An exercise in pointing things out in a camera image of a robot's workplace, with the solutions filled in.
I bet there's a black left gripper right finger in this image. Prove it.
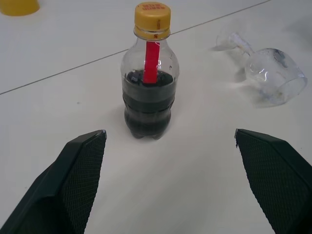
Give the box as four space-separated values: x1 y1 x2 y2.
234 128 312 234

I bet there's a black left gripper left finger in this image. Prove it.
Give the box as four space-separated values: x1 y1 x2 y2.
0 129 107 234

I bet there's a clear wine glass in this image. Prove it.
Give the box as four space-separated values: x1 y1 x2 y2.
209 31 308 108

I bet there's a bottle of dark liquid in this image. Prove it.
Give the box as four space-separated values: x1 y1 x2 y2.
120 25 180 140

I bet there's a yellow bottle cap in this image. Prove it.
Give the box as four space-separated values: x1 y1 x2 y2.
134 2 171 34

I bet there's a yellow tape roll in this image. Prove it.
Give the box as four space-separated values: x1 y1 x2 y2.
0 0 40 17

